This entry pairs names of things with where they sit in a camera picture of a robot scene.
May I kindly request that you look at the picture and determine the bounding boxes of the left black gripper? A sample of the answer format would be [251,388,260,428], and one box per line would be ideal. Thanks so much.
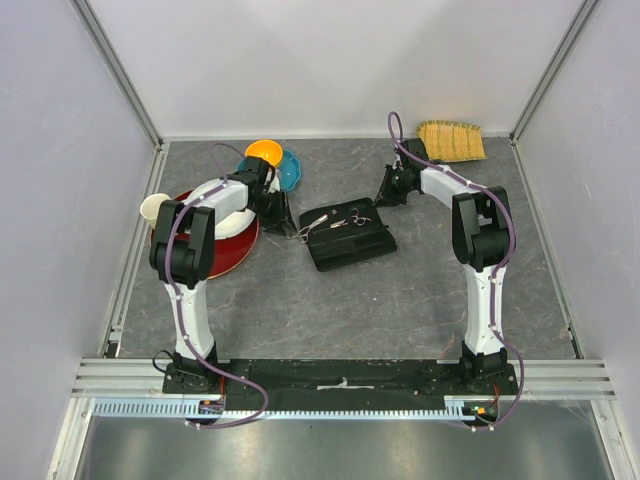
[248,190,297,238]

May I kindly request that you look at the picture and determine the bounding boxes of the silver thinning scissors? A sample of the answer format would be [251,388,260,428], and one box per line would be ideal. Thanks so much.
[287,214,328,243]

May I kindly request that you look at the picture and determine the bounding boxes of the silver scissors with black blades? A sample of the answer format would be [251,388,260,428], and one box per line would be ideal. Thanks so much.
[330,208,372,229]

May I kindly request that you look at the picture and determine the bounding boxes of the black zipper tool case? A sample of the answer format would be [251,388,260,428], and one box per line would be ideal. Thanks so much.
[299,197,397,272]

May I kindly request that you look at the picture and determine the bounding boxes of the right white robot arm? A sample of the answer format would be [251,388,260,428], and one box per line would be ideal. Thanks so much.
[374,138,518,394]

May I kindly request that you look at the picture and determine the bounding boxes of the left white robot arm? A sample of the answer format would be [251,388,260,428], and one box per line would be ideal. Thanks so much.
[149,155,297,393]

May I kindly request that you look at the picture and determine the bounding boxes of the white paper plate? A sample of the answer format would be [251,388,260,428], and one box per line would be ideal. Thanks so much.
[184,178,256,240]

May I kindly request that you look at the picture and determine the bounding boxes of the teal dotted plate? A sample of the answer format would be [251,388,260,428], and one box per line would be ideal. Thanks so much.
[237,150,301,192]

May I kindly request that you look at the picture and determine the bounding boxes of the red round plate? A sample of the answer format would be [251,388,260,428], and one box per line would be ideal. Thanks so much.
[172,188,261,280]

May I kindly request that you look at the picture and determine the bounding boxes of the orange bowl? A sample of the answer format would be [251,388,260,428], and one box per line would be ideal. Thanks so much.
[245,139,284,168]

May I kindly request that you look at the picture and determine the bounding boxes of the woven bamboo basket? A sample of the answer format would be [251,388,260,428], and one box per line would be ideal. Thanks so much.
[416,120,487,163]

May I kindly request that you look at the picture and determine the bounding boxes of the cream yellow mug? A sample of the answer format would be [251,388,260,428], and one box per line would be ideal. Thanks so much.
[139,193,171,229]

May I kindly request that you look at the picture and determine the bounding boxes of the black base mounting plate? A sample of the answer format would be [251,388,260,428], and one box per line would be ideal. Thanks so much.
[156,359,518,412]

